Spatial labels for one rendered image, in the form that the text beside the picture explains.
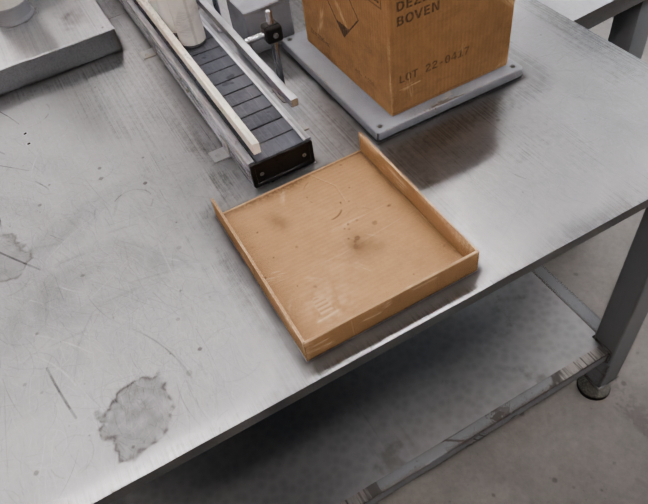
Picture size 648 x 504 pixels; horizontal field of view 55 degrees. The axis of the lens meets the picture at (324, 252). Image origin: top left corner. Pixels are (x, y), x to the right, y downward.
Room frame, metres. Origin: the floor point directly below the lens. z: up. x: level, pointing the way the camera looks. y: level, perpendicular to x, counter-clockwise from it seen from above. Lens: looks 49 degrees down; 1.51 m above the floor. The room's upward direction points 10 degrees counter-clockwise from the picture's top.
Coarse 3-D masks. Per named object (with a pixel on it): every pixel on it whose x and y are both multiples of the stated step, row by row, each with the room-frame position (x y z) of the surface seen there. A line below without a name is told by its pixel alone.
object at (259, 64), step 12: (204, 0) 1.11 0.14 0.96; (216, 12) 1.06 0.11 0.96; (216, 24) 1.04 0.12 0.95; (228, 24) 1.01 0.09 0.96; (228, 36) 0.99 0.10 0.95; (240, 48) 0.94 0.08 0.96; (252, 60) 0.90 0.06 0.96; (264, 72) 0.85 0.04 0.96; (276, 84) 0.81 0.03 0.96; (288, 96) 0.78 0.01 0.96
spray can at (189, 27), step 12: (168, 0) 1.11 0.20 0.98; (180, 0) 1.10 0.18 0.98; (192, 0) 1.11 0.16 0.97; (180, 12) 1.10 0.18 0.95; (192, 12) 1.11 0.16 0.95; (180, 24) 1.10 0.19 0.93; (192, 24) 1.10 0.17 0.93; (180, 36) 1.11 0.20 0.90; (192, 36) 1.10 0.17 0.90; (204, 36) 1.12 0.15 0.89
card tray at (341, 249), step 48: (288, 192) 0.71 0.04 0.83; (336, 192) 0.70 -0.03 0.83; (384, 192) 0.68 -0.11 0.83; (240, 240) 0.63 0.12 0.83; (288, 240) 0.61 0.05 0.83; (336, 240) 0.60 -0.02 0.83; (384, 240) 0.58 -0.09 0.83; (432, 240) 0.57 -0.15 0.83; (288, 288) 0.53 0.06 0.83; (336, 288) 0.51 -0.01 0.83; (384, 288) 0.50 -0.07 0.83; (432, 288) 0.48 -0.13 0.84; (336, 336) 0.43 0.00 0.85
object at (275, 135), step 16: (160, 32) 1.18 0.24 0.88; (208, 32) 1.15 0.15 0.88; (192, 48) 1.10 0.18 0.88; (208, 48) 1.09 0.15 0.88; (208, 64) 1.04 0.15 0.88; (224, 64) 1.03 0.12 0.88; (224, 80) 0.98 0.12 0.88; (240, 80) 0.97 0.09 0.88; (208, 96) 0.94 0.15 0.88; (224, 96) 0.93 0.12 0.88; (240, 96) 0.92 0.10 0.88; (256, 96) 0.91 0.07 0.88; (240, 112) 0.87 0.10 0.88; (256, 112) 0.87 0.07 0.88; (272, 112) 0.86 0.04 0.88; (256, 128) 0.83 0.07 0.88; (272, 128) 0.82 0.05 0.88; (288, 128) 0.81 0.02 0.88; (272, 144) 0.78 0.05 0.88; (288, 144) 0.77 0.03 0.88; (256, 160) 0.75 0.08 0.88
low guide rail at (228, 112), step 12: (144, 0) 1.25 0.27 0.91; (156, 24) 1.16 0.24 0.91; (168, 36) 1.09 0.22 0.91; (180, 48) 1.05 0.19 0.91; (192, 60) 1.00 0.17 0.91; (192, 72) 0.98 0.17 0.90; (204, 84) 0.92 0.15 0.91; (216, 96) 0.88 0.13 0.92; (228, 108) 0.84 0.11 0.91; (228, 120) 0.83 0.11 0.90; (240, 120) 0.81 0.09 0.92; (240, 132) 0.78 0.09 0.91; (252, 144) 0.74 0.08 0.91
